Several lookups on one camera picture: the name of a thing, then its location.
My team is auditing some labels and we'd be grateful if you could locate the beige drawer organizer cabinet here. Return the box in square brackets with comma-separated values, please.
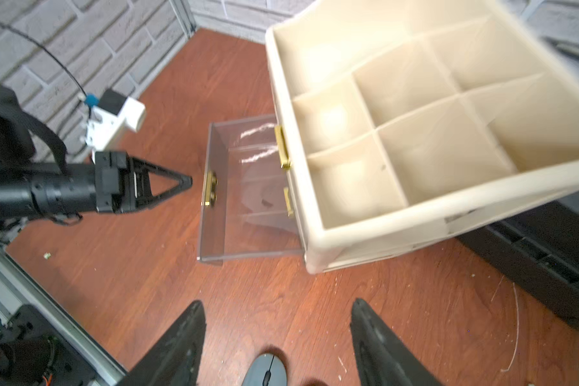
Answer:
[265, 1, 579, 273]

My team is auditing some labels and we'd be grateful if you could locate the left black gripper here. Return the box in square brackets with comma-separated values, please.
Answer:
[93, 151, 193, 214]

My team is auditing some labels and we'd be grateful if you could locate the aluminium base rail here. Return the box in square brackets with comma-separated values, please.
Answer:
[0, 245, 127, 385]

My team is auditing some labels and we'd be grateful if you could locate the black plastic toolbox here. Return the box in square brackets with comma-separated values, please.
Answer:
[455, 38, 579, 339]

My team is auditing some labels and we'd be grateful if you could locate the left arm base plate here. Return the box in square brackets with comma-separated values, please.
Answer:
[0, 305, 97, 386]

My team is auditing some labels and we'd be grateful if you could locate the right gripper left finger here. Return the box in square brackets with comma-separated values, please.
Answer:
[118, 300, 206, 386]

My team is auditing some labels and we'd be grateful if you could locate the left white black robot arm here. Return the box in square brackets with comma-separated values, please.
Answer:
[0, 85, 192, 232]

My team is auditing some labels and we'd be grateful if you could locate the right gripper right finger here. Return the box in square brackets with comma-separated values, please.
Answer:
[350, 299, 441, 385]

